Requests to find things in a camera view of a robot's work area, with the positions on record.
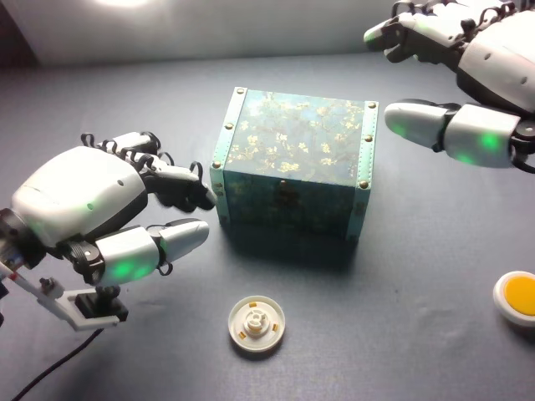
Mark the grey table cloth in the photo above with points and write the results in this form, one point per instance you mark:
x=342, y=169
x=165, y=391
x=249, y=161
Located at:
x=376, y=313

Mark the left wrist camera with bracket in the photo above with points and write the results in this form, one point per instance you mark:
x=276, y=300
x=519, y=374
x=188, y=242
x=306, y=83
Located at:
x=90, y=308

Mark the teal wooden box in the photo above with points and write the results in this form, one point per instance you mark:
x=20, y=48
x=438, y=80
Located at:
x=292, y=138

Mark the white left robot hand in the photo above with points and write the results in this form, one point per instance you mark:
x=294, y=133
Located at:
x=75, y=188

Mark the white round plastic cap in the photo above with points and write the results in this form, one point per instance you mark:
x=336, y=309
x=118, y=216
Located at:
x=257, y=323

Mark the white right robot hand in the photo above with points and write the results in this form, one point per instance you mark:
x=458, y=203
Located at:
x=497, y=54

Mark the white button with yellow top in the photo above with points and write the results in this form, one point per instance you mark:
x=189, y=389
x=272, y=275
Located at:
x=520, y=294

